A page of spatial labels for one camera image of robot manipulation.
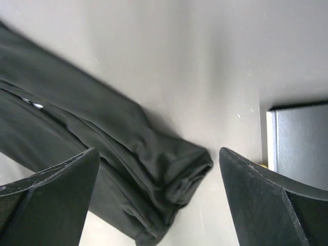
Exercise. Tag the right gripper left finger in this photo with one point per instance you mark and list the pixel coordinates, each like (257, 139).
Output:
(50, 206)

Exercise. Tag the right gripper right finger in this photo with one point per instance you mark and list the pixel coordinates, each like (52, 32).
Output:
(270, 209)

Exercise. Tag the black printed t shirt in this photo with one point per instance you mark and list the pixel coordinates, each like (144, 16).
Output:
(52, 111)

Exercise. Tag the black notebook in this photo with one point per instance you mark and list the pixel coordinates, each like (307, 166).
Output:
(297, 142)

